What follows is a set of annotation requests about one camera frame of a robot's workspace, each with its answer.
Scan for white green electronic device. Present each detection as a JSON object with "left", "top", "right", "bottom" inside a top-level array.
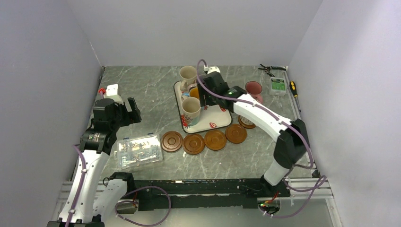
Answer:
[{"left": 269, "top": 77, "right": 287, "bottom": 96}]

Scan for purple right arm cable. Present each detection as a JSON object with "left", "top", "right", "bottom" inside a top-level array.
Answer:
[{"left": 196, "top": 59, "right": 328, "bottom": 219}]

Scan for cream patterned mug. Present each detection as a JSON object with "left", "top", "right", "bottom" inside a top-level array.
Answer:
[{"left": 182, "top": 97, "right": 201, "bottom": 127}]

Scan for white serving tray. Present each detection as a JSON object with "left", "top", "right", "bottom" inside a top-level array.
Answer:
[{"left": 173, "top": 81, "right": 232, "bottom": 134}]

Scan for cream mug outside tray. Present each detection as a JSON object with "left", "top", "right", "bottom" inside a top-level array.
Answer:
[{"left": 179, "top": 66, "right": 197, "bottom": 92}]

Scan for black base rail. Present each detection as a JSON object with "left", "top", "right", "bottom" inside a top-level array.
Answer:
[{"left": 107, "top": 172, "right": 290, "bottom": 211}]

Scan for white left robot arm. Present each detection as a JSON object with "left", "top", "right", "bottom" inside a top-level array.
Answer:
[{"left": 47, "top": 97, "right": 141, "bottom": 227}]

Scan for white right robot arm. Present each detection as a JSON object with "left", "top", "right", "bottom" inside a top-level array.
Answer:
[{"left": 197, "top": 71, "right": 310, "bottom": 196}]

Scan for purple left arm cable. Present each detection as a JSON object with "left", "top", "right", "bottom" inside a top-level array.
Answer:
[{"left": 64, "top": 144, "right": 87, "bottom": 227}]

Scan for brown wooden coaster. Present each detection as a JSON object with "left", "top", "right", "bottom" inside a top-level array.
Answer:
[
  {"left": 183, "top": 134, "right": 205, "bottom": 155},
  {"left": 225, "top": 124, "right": 247, "bottom": 144},
  {"left": 161, "top": 131, "right": 183, "bottom": 152},
  {"left": 238, "top": 115, "right": 256, "bottom": 129},
  {"left": 204, "top": 130, "right": 227, "bottom": 151}
]

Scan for blue mug yellow inside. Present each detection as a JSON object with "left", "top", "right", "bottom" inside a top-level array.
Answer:
[{"left": 181, "top": 87, "right": 200, "bottom": 101}]

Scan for white mug orange inside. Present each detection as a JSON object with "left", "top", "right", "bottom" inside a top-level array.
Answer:
[{"left": 240, "top": 116, "right": 254, "bottom": 127}]

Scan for aluminium frame rail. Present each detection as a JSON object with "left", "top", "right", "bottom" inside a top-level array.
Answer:
[{"left": 283, "top": 71, "right": 320, "bottom": 178}]

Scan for pink mug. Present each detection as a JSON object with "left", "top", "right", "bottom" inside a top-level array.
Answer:
[{"left": 245, "top": 81, "right": 263, "bottom": 104}]

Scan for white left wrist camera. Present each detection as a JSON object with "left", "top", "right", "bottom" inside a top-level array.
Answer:
[{"left": 98, "top": 84, "right": 123, "bottom": 104}]

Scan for yellow black screwdriver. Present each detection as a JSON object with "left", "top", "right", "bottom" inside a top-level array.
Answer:
[{"left": 289, "top": 81, "right": 301, "bottom": 112}]

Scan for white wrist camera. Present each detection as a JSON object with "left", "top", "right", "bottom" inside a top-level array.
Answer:
[
  {"left": 98, "top": 84, "right": 123, "bottom": 104},
  {"left": 203, "top": 65, "right": 220, "bottom": 75}
]

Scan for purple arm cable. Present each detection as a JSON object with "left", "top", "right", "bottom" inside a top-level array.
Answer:
[
  {"left": 64, "top": 144, "right": 87, "bottom": 227},
  {"left": 196, "top": 59, "right": 328, "bottom": 219}
]

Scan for clear plastic parts box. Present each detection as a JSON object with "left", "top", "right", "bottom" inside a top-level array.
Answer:
[{"left": 115, "top": 133, "right": 163, "bottom": 169}]

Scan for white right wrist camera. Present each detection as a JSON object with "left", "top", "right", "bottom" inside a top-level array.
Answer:
[{"left": 203, "top": 65, "right": 220, "bottom": 75}]

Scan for black pliers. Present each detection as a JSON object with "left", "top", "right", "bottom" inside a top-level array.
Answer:
[{"left": 258, "top": 64, "right": 287, "bottom": 77}]

